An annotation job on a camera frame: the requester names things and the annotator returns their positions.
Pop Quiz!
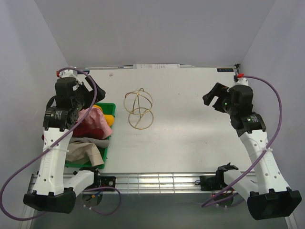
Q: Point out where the pink bucket hat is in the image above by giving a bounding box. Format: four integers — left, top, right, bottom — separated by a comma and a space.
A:
80, 107, 112, 139

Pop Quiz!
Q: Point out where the yellow bucket hat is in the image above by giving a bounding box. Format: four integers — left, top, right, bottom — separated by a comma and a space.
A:
93, 105, 114, 127

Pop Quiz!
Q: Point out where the dark red bucket hat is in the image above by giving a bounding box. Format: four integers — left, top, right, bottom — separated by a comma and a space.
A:
72, 124, 105, 139

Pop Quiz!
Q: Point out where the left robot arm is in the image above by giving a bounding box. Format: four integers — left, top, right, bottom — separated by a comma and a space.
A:
23, 77, 106, 213

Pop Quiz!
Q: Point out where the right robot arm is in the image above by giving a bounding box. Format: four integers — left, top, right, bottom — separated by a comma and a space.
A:
203, 83, 302, 220

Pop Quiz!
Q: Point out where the green plastic tray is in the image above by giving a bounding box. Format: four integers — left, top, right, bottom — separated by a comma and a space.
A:
65, 103, 116, 168

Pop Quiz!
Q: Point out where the grey bucket hat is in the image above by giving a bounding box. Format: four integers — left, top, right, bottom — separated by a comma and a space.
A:
69, 137, 110, 149

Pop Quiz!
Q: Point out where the beige bucket hat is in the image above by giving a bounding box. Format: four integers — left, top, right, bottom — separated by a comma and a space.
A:
66, 142, 104, 167

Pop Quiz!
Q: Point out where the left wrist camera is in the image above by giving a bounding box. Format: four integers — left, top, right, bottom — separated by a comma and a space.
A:
56, 69, 81, 78

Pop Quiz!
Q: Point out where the gold wire hat stand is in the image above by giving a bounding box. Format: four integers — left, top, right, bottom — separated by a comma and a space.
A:
123, 87, 154, 130

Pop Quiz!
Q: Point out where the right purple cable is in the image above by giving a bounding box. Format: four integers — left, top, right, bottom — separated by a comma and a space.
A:
201, 75, 284, 208

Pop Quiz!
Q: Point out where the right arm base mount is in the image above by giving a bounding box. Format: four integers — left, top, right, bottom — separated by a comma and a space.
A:
194, 176, 223, 191

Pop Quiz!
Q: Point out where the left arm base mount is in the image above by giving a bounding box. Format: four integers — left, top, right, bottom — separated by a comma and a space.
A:
85, 175, 116, 190

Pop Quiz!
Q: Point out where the aluminium table rail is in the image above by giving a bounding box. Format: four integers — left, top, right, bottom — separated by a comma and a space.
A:
27, 173, 258, 195

